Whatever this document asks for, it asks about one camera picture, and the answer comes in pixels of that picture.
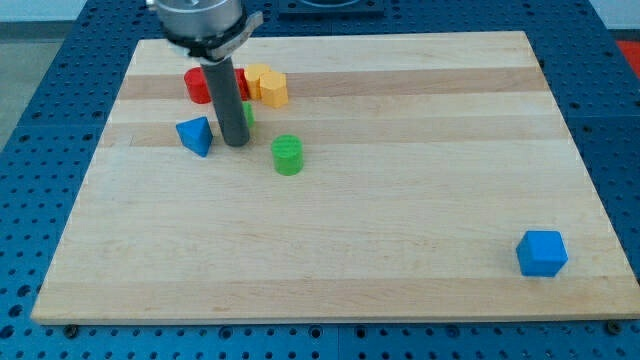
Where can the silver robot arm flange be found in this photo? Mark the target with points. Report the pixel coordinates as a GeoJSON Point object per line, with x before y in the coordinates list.
{"type": "Point", "coordinates": [207, 30]}

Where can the blue cube block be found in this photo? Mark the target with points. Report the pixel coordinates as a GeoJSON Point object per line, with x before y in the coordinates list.
{"type": "Point", "coordinates": [541, 253]}

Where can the green cylinder block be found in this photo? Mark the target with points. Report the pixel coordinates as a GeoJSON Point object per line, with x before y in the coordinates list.
{"type": "Point", "coordinates": [287, 153]}

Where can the wooden board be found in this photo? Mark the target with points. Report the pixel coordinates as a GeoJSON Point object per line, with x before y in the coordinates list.
{"type": "Point", "coordinates": [426, 159]}

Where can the yellow hexagonal block front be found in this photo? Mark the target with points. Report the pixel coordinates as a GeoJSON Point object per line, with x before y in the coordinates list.
{"type": "Point", "coordinates": [273, 88]}

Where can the green block behind rod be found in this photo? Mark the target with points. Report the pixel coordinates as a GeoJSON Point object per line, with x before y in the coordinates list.
{"type": "Point", "coordinates": [249, 114]}

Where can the yellow block rear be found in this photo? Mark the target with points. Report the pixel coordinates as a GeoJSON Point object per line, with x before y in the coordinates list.
{"type": "Point", "coordinates": [252, 74]}

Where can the blue triangular prism block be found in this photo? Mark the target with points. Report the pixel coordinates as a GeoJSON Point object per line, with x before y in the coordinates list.
{"type": "Point", "coordinates": [196, 135]}

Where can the red block behind rod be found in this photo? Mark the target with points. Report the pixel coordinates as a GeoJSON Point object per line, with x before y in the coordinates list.
{"type": "Point", "coordinates": [242, 84]}

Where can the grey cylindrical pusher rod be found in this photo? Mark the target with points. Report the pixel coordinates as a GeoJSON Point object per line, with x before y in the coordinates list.
{"type": "Point", "coordinates": [225, 95]}

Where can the red block left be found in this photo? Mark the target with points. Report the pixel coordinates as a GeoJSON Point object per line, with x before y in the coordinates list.
{"type": "Point", "coordinates": [196, 86]}

